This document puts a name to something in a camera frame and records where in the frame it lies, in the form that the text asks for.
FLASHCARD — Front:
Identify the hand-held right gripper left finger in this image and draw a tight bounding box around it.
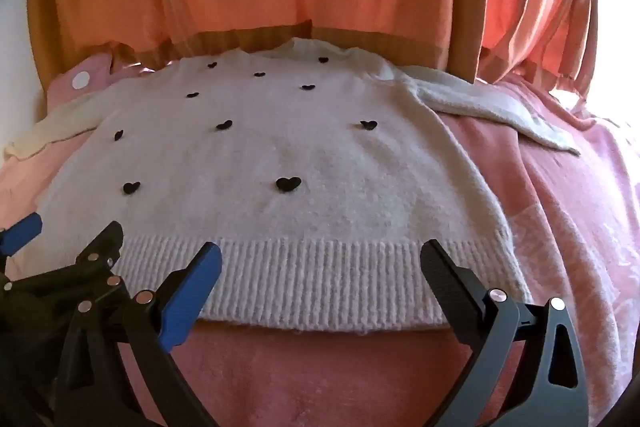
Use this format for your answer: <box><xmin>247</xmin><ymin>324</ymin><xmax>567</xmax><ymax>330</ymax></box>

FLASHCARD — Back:
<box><xmin>54</xmin><ymin>243</ymin><xmax>224</xmax><ymax>427</ymax></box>

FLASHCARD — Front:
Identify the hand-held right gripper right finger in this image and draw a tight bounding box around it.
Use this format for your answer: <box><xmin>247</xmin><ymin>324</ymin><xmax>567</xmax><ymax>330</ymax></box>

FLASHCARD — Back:
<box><xmin>420</xmin><ymin>239</ymin><xmax>590</xmax><ymax>427</ymax></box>

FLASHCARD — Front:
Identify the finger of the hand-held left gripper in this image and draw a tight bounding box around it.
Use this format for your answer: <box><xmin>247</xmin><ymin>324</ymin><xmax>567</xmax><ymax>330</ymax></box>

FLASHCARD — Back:
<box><xmin>74</xmin><ymin>221</ymin><xmax>125</xmax><ymax>294</ymax></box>
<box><xmin>0</xmin><ymin>213</ymin><xmax>44</xmax><ymax>258</ymax></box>

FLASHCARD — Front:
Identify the white sweater with black hearts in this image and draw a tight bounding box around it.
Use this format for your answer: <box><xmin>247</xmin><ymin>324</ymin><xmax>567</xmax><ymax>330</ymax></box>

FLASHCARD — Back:
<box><xmin>5</xmin><ymin>37</ymin><xmax>582</xmax><ymax>333</ymax></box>

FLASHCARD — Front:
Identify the pink blanket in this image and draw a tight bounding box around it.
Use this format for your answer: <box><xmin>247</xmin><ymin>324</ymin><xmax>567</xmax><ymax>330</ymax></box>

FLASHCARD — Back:
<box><xmin>0</xmin><ymin>74</ymin><xmax>640</xmax><ymax>427</ymax></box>

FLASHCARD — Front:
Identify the pink pillow with white dot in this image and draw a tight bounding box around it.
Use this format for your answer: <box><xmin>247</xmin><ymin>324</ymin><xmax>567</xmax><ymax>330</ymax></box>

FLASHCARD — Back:
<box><xmin>46</xmin><ymin>53</ymin><xmax>151</xmax><ymax>115</ymax></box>

